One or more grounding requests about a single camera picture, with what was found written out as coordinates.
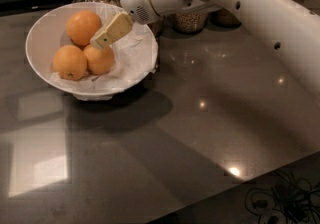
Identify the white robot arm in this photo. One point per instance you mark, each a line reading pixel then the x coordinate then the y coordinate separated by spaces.
pixel 289 30

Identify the white bowl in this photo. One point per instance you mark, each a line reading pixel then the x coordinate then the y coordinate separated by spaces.
pixel 48 34

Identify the white paper liner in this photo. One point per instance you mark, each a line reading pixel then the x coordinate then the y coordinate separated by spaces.
pixel 135 55

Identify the orange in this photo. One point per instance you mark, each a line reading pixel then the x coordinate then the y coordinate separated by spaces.
pixel 82 26
pixel 100 61
pixel 69 62

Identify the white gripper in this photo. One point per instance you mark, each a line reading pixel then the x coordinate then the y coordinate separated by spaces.
pixel 141 12

